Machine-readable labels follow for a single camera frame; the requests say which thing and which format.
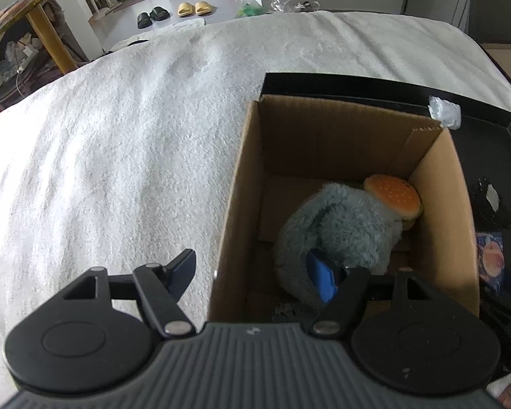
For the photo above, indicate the black shallow tray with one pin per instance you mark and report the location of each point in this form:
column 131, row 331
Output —
column 366, row 87

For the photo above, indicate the grey fluffy plush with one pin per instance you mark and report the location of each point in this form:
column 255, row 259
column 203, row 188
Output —
column 349, row 226

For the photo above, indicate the brown cardboard box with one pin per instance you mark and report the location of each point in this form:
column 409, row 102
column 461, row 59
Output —
column 323, row 145

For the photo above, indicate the green plastic bag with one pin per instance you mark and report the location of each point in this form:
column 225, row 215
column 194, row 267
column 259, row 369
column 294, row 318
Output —
column 250, row 7

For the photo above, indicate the clear plastic bag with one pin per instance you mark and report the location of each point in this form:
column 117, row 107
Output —
column 289, row 1

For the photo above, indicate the burger plush toy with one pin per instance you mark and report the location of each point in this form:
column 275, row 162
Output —
column 396, row 196

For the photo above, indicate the white bed blanket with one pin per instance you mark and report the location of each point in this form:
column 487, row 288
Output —
column 110, row 157

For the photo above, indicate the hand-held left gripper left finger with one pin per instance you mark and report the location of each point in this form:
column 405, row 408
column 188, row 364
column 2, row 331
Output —
column 183, row 270

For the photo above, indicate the crumpled white wrapper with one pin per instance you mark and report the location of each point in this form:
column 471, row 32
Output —
column 445, row 111

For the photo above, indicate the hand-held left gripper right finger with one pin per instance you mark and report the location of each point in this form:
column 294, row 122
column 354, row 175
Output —
column 321, row 276

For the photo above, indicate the purple tissue pack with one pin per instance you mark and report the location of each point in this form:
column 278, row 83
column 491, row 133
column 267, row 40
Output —
column 490, row 260

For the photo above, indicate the yellow-legged table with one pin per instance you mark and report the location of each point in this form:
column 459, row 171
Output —
column 47, row 30

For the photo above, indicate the black lid with brown inside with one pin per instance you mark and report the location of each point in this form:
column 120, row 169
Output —
column 506, row 57

